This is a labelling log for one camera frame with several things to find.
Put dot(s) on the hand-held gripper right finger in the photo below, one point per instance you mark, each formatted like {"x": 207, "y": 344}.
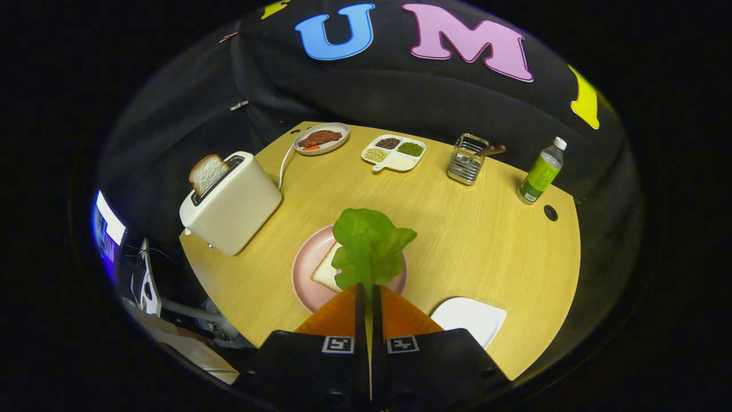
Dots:
{"x": 377, "y": 320}

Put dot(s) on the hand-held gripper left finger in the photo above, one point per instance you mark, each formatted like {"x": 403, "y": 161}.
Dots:
{"x": 361, "y": 320}

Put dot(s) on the green lettuce leaf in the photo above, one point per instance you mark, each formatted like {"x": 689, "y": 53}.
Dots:
{"x": 372, "y": 246}

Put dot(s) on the toasted bread slice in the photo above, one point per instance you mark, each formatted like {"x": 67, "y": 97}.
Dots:
{"x": 206, "y": 171}

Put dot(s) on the white bread slice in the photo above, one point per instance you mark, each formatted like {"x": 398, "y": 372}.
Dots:
{"x": 326, "y": 274}

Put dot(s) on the pink round plate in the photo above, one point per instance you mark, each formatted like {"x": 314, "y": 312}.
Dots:
{"x": 306, "y": 274}

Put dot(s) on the white square plate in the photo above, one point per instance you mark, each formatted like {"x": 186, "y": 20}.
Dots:
{"x": 469, "y": 317}

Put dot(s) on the white divided dish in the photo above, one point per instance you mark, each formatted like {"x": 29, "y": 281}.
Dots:
{"x": 400, "y": 163}

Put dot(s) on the yellow beans pile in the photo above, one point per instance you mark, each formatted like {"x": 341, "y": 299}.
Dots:
{"x": 376, "y": 155}

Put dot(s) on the cream white toaster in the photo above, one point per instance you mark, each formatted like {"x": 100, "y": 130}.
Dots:
{"x": 234, "y": 212}

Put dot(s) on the green beans pile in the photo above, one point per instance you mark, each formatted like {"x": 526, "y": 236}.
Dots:
{"x": 410, "y": 149}

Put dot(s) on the brown beans pile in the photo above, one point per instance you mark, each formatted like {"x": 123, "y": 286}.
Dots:
{"x": 389, "y": 143}

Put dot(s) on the orange food slice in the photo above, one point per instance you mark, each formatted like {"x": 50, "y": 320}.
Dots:
{"x": 311, "y": 147}

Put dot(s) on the red meat slice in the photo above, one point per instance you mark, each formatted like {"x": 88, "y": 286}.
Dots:
{"x": 320, "y": 138}

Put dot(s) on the oval grey plate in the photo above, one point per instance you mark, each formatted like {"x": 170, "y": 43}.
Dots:
{"x": 337, "y": 129}

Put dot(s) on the white curved object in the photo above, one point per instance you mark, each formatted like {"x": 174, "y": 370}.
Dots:
{"x": 147, "y": 283}

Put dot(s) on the green label plastic bottle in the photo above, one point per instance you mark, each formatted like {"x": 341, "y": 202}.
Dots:
{"x": 540, "y": 174}

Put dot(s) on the black backdrop cloth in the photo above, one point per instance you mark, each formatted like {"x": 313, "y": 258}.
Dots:
{"x": 400, "y": 97}

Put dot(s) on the white cloth clip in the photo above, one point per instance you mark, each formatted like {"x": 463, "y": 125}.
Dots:
{"x": 239, "y": 105}

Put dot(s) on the lit computer monitor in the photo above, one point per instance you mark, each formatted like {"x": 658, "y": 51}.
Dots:
{"x": 108, "y": 226}

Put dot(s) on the red cloth clip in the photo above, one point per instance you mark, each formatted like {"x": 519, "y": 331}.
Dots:
{"x": 229, "y": 36}

